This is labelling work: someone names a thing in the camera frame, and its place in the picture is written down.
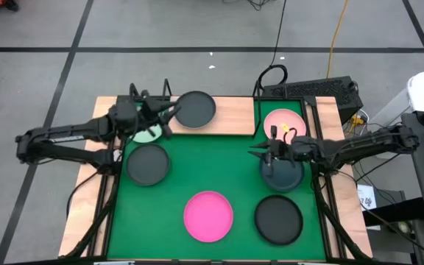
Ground wooden shelf with black legs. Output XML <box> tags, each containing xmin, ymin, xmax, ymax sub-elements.
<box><xmin>161</xmin><ymin>78</ymin><xmax>269</xmax><ymax>138</ymax></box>

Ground yellow power plug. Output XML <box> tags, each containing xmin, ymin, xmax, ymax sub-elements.
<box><xmin>350</xmin><ymin>113</ymin><xmax>367</xmax><ymax>128</ymax></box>

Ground mint green plate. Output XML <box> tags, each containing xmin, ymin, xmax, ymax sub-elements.
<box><xmin>130</xmin><ymin>102</ymin><xmax>163</xmax><ymax>144</ymax></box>

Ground yellow floor cable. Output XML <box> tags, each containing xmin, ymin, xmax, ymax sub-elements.
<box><xmin>325</xmin><ymin>0</ymin><xmax>351</xmax><ymax>79</ymax></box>

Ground black floor cable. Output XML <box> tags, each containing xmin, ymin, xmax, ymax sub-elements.
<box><xmin>256</xmin><ymin>0</ymin><xmax>289</xmax><ymax>91</ymax></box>

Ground black computer case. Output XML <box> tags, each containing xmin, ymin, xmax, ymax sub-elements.
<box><xmin>262</xmin><ymin>75</ymin><xmax>364</xmax><ymax>124</ymax></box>

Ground dark grey plate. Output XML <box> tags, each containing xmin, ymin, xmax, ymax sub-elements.
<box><xmin>126</xmin><ymin>143</ymin><xmax>171</xmax><ymax>187</ymax></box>
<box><xmin>174</xmin><ymin>91</ymin><xmax>217</xmax><ymax>130</ymax></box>

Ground white paper sheet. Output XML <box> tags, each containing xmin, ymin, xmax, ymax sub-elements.
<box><xmin>357</xmin><ymin>183</ymin><xmax>378</xmax><ymax>211</ymax></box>

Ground navy blue plate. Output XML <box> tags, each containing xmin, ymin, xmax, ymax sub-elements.
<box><xmin>258</xmin><ymin>154</ymin><xmax>305</xmax><ymax>193</ymax></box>

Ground magenta plate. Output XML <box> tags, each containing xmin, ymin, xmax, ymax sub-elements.
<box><xmin>183</xmin><ymin>191</ymin><xmax>234</xmax><ymax>244</ymax></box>

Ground black cable tangle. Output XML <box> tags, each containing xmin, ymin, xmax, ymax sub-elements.
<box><xmin>222</xmin><ymin>0</ymin><xmax>272</xmax><ymax>11</ymax></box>

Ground black side stand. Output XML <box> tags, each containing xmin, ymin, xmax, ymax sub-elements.
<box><xmin>362</xmin><ymin>197</ymin><xmax>424</xmax><ymax>227</ymax></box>

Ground black plate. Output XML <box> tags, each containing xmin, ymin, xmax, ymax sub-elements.
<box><xmin>254</xmin><ymin>194</ymin><xmax>304</xmax><ymax>247</ymax></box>

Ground black metal table frame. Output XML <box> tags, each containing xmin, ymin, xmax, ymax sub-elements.
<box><xmin>59</xmin><ymin>82</ymin><xmax>373</xmax><ymax>265</ymax></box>

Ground light pink plate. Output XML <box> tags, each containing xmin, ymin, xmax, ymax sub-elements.
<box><xmin>263</xmin><ymin>108</ymin><xmax>307</xmax><ymax>145</ymax></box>

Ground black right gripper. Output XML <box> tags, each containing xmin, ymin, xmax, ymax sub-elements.
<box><xmin>248</xmin><ymin>125</ymin><xmax>318</xmax><ymax>176</ymax></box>

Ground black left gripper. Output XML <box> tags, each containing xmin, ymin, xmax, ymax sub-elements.
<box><xmin>136</xmin><ymin>90</ymin><xmax>182</xmax><ymax>139</ymax></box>

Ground green table mat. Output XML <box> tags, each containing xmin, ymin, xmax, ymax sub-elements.
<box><xmin>107</xmin><ymin>99</ymin><xmax>327</xmax><ymax>261</ymax></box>

